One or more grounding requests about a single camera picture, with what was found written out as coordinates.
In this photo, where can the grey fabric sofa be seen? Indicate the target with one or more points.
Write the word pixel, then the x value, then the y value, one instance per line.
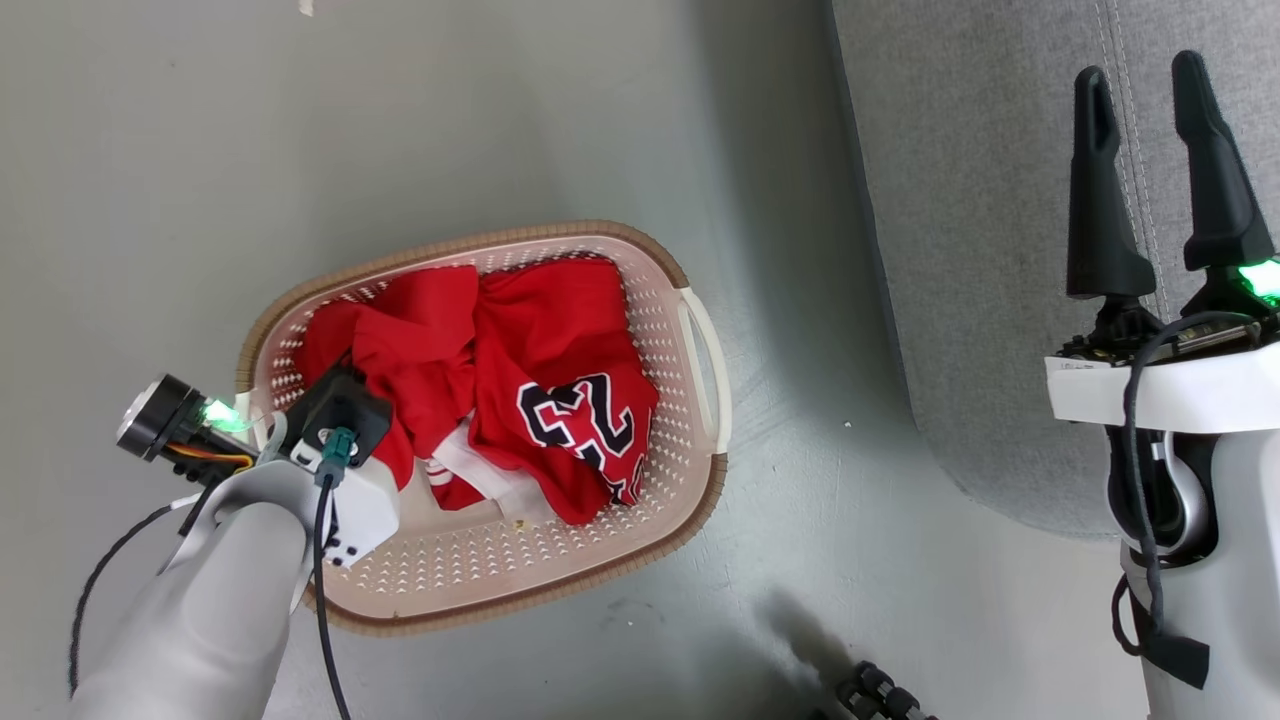
pixel 960 200

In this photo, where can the red jersey with number print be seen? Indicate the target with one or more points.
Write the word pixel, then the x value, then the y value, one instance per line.
pixel 560 340

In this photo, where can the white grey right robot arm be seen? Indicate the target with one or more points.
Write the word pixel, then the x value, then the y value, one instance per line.
pixel 1240 600

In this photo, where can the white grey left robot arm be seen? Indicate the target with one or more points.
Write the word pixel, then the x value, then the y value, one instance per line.
pixel 200 620

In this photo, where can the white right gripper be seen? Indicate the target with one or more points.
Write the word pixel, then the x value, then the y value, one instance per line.
pixel 1200 395

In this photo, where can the beige perforated laundry basket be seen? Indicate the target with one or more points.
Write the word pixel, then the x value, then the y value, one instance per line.
pixel 600 520

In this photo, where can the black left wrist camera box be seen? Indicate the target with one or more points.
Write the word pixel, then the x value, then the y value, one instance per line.
pixel 340 405

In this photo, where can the plain red shirt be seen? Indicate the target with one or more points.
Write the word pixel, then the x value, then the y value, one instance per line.
pixel 420 330

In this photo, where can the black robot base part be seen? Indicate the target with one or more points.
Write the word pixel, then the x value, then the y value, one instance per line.
pixel 880 692

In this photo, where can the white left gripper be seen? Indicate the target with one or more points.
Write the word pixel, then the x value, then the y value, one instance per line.
pixel 362 510

